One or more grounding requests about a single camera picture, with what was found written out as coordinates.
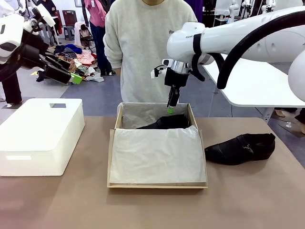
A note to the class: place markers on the white garment on chair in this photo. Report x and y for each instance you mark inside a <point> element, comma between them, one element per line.
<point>82,33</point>

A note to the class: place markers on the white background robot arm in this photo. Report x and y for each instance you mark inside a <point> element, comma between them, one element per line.
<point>268,6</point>
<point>233,9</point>

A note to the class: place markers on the white side table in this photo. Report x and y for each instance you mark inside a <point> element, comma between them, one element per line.
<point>252,83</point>

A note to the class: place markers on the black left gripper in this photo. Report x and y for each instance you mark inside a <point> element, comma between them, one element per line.
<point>33,56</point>

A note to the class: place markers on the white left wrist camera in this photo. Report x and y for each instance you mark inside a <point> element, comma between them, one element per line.
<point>40,16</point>

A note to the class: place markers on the bystander in white coat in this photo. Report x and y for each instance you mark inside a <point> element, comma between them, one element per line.
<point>10,90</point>

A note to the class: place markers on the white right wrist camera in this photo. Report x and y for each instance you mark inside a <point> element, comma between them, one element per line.
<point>159,70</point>

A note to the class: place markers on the dark brown chair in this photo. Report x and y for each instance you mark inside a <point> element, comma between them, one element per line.
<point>69,23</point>

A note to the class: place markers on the mannequin in pink shirt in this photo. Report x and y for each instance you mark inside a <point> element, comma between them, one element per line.
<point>97,35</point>

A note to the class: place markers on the person's right forearm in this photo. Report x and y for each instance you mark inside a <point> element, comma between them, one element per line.
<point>116,71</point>

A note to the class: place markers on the person in grey sweatshirt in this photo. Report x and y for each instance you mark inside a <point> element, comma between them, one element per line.
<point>140,47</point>

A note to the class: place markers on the bystander in black top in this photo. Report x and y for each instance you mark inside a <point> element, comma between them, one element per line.
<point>48,7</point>

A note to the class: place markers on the pile of colourful clothes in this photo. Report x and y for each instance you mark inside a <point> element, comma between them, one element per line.
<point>83,62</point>

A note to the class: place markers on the black leather shoe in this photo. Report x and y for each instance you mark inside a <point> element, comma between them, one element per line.
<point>169,121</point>
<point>240,150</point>

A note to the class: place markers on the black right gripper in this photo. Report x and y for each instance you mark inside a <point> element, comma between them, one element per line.
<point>176,77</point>

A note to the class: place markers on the white tissue paper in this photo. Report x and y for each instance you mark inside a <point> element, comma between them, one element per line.
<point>155,155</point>

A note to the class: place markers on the white plastic storage box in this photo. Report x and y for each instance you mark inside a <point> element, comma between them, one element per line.
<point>38,136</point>

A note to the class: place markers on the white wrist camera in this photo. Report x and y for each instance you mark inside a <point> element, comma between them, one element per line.
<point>159,70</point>
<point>40,16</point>

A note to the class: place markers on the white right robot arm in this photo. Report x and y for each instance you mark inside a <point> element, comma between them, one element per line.
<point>250,31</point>

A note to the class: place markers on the brown cardboard shoe box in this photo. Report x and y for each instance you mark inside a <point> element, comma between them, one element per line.
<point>114,143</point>

